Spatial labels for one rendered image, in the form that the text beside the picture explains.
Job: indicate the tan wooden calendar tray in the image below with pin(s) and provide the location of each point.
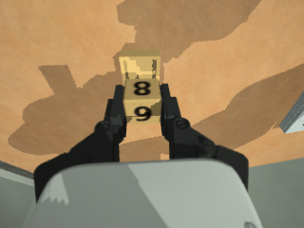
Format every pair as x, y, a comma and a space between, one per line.
140, 64

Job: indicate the tan wooden number cube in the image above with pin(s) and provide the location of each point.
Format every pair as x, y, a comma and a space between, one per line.
142, 101

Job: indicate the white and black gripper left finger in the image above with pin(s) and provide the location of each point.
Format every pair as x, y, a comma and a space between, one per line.
100, 146

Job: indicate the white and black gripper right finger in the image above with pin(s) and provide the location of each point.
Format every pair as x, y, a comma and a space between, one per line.
183, 139

